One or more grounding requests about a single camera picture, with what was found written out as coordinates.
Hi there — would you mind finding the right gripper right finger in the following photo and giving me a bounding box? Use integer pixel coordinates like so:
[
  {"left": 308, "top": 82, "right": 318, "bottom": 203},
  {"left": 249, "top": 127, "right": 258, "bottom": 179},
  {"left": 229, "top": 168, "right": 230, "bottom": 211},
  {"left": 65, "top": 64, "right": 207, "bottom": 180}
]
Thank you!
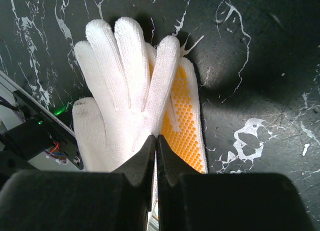
[{"left": 156, "top": 135, "right": 314, "bottom": 231}]

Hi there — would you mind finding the front aluminium rail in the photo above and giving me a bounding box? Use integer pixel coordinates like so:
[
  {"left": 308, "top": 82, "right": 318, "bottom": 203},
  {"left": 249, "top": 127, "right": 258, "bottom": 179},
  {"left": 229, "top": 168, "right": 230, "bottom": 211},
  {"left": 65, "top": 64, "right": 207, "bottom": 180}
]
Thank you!
[{"left": 0, "top": 70, "right": 76, "bottom": 142}]

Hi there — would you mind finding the orange palm white glove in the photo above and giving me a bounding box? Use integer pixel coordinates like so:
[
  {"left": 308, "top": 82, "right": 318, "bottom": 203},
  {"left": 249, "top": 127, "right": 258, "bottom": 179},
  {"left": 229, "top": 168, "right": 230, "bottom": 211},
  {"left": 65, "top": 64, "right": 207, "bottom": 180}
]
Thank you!
[{"left": 161, "top": 45, "right": 208, "bottom": 174}]

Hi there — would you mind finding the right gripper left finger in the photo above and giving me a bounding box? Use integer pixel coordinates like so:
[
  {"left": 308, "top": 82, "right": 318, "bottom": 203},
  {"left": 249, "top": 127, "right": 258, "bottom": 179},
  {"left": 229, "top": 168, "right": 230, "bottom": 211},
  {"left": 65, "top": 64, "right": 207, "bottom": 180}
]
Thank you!
[{"left": 0, "top": 135, "right": 156, "bottom": 231}]

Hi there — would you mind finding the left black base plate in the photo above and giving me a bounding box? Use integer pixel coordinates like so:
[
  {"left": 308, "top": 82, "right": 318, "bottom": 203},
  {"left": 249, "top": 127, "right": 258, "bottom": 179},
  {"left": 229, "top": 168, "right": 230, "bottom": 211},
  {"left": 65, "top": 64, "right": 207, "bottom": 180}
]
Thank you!
[{"left": 0, "top": 90, "right": 84, "bottom": 170}]

